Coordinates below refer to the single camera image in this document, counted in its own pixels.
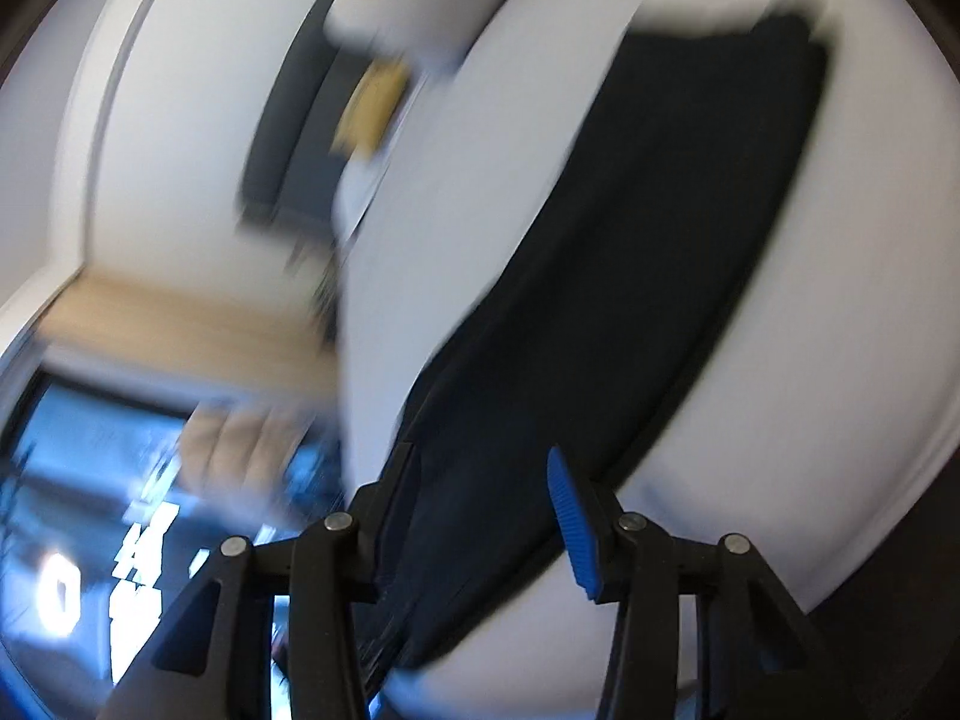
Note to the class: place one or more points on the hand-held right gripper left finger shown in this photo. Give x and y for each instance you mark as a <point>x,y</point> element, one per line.
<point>337,562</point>

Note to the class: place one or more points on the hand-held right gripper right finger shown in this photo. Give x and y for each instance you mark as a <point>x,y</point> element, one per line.
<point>574,532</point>

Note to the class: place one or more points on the black pants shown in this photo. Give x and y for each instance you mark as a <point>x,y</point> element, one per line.
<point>600,277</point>

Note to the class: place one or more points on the beige down jacket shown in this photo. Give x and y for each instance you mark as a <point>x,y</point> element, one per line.
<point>240,450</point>

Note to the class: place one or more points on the beige curtain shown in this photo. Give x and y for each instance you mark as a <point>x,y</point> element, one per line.
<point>187,330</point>

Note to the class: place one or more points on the bed with white sheet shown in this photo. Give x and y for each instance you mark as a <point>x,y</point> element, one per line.
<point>825,390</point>

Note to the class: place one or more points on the grey padded headboard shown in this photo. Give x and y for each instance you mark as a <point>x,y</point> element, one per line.
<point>300,150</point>

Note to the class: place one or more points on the yellow cushion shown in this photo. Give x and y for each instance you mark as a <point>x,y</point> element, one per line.
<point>371,109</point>

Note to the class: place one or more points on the white rolled duvet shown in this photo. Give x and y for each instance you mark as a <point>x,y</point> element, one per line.
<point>427,0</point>

